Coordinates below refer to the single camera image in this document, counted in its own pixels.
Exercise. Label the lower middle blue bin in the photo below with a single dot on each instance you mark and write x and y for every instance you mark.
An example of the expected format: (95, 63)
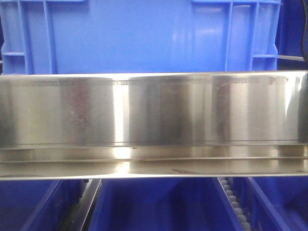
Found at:
(164, 204)

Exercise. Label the lower left blue bin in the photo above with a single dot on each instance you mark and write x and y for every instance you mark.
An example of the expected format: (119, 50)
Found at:
(37, 205)

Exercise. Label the lower left metal divider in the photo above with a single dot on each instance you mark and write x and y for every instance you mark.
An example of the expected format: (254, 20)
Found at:
(79, 216)

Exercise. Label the stainless steel shelf rail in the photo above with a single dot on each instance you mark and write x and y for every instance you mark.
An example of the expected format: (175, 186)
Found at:
(81, 126)

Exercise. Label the upper right blue bin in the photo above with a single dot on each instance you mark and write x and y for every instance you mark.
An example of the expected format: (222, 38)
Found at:
(290, 30)

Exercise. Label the lower right blue bin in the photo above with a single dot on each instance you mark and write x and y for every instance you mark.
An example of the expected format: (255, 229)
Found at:
(273, 203)

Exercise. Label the blue plastic bin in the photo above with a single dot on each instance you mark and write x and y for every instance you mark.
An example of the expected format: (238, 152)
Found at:
(131, 36)

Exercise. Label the lower right roller track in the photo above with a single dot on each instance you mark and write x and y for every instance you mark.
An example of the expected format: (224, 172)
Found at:
(234, 201)

